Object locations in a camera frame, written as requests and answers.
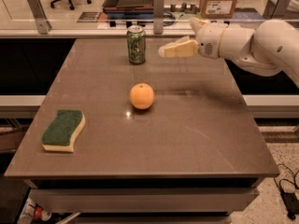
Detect green and yellow sponge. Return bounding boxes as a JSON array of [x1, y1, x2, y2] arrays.
[[41, 110, 85, 153]]

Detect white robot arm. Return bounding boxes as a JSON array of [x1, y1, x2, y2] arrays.
[[158, 18, 299, 87]]

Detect right metal glass bracket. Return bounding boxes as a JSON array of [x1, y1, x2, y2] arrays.
[[263, 0, 291, 20]]

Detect cardboard box with label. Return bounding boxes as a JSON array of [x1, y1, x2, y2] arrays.
[[200, 0, 237, 19]]

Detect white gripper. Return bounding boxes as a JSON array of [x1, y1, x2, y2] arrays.
[[158, 17, 228, 59]]

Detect black power adapter with cable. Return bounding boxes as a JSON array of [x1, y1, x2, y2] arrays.
[[274, 163, 299, 221]]

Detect green soda can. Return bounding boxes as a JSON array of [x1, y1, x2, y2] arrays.
[[126, 25, 146, 64]]

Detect left metal glass bracket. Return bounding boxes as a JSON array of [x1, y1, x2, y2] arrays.
[[27, 0, 51, 35]]

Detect bottles under table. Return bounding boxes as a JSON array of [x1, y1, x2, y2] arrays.
[[17, 198, 51, 224]]

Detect metal glass bracket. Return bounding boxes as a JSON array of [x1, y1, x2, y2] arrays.
[[27, 0, 51, 35], [263, 0, 291, 20], [153, 0, 164, 35]]

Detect middle metal glass bracket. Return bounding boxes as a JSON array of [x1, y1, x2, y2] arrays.
[[153, 0, 164, 35]]

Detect orange fruit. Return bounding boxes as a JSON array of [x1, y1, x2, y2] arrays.
[[130, 83, 154, 109]]

